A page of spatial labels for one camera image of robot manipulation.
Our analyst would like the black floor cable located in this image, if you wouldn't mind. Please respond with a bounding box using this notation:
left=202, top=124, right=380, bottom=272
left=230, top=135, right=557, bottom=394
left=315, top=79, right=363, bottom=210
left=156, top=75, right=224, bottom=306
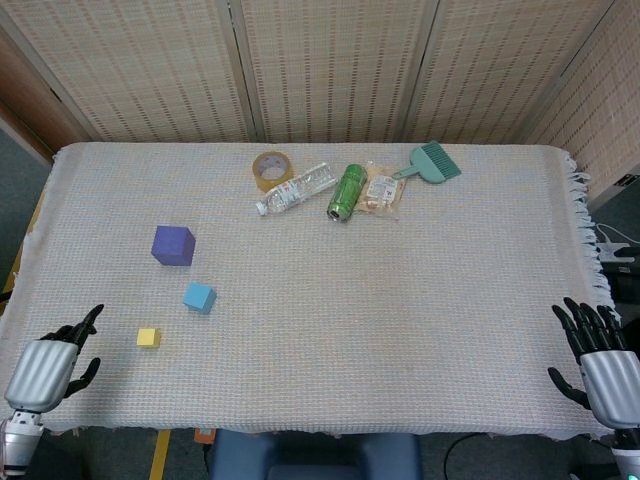
left=443, top=432, right=494, bottom=480

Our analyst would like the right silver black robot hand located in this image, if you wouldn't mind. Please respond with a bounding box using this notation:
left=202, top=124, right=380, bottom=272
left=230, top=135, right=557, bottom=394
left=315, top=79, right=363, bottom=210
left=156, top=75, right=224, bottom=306
left=547, top=297, right=640, bottom=431

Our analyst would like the black box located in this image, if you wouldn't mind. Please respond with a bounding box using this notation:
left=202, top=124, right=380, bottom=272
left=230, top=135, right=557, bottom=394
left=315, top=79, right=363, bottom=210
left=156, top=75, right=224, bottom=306
left=602, top=247, right=640, bottom=304

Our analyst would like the white power strip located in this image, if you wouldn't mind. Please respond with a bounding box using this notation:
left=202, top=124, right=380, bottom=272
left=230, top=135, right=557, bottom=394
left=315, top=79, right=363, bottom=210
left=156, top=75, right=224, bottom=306
left=594, top=223, right=632, bottom=262

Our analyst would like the teal hand brush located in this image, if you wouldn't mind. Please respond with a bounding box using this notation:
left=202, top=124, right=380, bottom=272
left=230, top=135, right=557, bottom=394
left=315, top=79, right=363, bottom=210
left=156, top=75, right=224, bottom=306
left=391, top=140, right=462, bottom=186

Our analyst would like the light blue cube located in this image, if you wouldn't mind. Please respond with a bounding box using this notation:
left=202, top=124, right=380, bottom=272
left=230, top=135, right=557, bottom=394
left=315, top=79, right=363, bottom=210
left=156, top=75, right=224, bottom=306
left=182, top=281, right=218, bottom=316

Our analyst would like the clear snack packet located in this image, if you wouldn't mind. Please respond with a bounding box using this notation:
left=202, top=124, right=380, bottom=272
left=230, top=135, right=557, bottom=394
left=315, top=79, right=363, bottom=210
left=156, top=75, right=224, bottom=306
left=355, top=160, right=409, bottom=221

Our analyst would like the green drink can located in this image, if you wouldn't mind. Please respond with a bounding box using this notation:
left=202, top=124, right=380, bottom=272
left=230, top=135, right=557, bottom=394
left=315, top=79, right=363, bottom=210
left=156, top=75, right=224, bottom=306
left=326, top=163, right=369, bottom=223

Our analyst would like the large purple cube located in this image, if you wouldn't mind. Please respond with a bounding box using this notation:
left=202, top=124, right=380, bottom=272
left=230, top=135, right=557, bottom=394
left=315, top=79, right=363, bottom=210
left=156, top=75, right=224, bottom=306
left=151, top=224, right=197, bottom=267

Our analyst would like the bamboo folding screen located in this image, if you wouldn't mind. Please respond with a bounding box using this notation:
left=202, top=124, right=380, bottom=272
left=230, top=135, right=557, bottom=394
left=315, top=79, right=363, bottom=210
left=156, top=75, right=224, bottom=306
left=0, top=0, right=640, bottom=204

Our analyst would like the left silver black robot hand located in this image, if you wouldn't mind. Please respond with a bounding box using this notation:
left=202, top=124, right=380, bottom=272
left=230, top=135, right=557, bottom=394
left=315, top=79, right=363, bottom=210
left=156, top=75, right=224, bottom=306
left=3, top=303, right=105, bottom=414

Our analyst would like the clear plastic water bottle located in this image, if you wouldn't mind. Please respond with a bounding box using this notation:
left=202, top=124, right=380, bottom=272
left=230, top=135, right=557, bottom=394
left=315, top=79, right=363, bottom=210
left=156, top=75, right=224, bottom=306
left=255, top=162, right=338, bottom=217

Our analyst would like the white woven tablecloth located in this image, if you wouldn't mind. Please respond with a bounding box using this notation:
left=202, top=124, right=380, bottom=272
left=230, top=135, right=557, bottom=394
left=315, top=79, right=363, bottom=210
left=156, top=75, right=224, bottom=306
left=0, top=141, right=617, bottom=442

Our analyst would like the brown packing tape roll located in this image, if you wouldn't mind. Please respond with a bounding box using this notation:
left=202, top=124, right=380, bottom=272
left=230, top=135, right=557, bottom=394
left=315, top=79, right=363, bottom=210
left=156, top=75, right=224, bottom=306
left=251, top=150, right=293, bottom=194

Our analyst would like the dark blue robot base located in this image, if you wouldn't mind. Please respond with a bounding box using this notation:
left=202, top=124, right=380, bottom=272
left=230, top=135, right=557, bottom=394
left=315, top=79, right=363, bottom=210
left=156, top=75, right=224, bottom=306
left=207, top=428, right=424, bottom=480

